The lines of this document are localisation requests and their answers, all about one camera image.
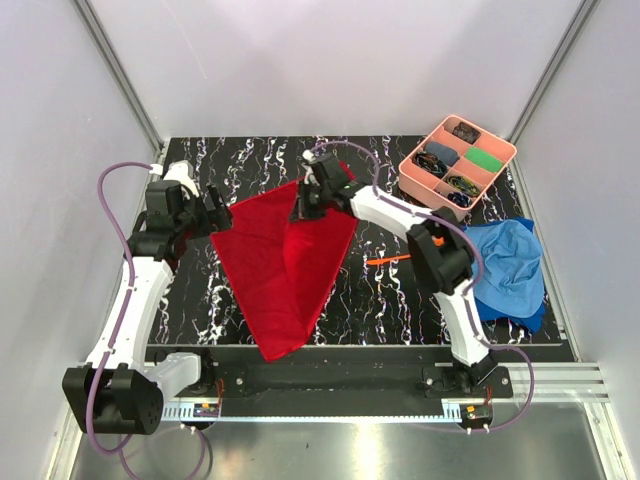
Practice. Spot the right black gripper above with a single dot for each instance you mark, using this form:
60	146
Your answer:
302	211

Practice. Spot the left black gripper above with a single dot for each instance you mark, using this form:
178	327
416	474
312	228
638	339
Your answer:
215	220

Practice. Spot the red cloth napkin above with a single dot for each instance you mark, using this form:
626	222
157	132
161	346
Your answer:
282	271

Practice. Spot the orange plastic knife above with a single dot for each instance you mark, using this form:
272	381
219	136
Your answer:
386	260

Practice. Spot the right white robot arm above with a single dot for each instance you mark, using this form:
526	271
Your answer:
441	256

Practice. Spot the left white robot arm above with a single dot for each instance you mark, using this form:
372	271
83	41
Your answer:
114	392

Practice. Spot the multicolour bands left compartment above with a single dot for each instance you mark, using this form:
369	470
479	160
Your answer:
431	164

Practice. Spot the multicolour bands compartment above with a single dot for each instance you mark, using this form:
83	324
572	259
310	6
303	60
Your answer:
464	185
431	164

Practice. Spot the pink divided organizer tray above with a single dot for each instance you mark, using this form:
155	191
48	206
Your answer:
434	192

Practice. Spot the grey-blue cloth in tray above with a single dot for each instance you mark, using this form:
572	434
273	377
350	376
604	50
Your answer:
447	155

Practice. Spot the multicolour bands front compartment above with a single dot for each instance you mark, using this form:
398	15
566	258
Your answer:
464	185

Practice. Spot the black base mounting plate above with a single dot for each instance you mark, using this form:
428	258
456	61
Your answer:
244	372

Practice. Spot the dark patterned item in tray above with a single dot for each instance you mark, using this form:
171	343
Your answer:
466	132

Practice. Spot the green cloth in tray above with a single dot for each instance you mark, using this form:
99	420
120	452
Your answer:
483	160

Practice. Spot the light blue bucket hat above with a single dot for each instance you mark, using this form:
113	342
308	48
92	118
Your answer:
510	265

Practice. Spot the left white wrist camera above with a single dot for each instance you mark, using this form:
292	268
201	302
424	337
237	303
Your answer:
181	171

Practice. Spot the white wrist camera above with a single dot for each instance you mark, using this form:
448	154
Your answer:
181	171
308	160

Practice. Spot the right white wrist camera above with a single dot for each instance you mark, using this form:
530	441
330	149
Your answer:
308	160

